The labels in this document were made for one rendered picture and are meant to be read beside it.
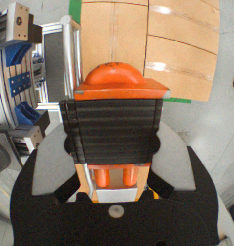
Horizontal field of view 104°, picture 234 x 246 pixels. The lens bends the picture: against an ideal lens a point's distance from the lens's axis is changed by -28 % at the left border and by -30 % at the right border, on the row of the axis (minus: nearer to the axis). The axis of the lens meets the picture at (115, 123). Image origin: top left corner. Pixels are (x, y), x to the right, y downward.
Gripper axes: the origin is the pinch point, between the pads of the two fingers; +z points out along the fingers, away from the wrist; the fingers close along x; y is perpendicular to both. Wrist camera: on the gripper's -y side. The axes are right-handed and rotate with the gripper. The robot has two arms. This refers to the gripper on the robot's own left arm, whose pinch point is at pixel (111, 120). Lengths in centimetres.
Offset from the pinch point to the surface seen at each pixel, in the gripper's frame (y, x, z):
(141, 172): 45, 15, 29
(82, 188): 60, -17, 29
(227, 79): 2, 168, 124
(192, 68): -3, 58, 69
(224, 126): 81, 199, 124
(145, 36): -20, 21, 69
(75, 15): -53, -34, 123
